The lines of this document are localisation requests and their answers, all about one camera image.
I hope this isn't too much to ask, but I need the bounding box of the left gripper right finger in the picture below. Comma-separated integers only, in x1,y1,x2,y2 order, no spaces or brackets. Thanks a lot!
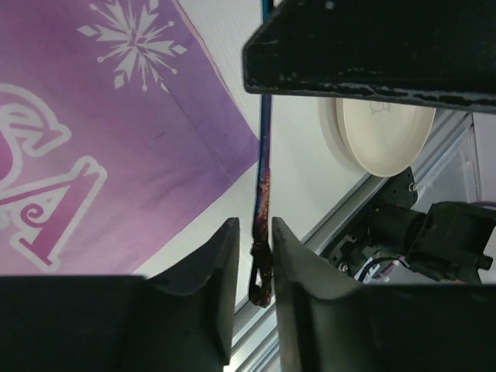
272,218,495,371

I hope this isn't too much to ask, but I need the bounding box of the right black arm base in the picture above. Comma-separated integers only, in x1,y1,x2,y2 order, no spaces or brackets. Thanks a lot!
321,167,424,278

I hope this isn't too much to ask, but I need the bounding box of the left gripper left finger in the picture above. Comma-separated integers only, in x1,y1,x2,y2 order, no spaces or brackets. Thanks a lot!
1,218,240,371

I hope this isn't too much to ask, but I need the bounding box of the cream white plate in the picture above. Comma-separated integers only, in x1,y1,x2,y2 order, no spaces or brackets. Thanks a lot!
319,98,436,177

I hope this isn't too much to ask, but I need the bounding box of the iridescent purple fork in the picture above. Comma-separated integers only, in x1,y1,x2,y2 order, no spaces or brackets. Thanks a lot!
247,0,277,309

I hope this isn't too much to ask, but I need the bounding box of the purple Elsa placemat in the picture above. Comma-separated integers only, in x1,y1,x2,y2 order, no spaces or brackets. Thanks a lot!
1,1,258,275

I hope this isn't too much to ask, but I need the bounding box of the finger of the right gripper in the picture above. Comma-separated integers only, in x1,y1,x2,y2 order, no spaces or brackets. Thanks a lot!
243,1,495,113

